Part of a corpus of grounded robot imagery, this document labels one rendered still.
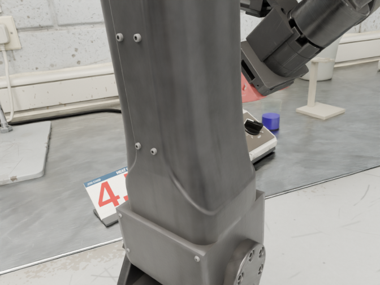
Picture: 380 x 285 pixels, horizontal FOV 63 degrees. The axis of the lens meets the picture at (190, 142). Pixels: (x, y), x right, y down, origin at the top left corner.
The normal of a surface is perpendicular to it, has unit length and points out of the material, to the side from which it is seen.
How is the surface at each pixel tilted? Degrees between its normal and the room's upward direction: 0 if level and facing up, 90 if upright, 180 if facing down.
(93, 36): 90
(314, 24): 103
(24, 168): 0
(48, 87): 90
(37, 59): 90
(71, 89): 90
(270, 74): 49
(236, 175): 77
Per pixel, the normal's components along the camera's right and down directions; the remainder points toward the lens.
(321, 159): -0.07, -0.91
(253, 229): 0.77, 0.22
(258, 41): -0.72, 0.33
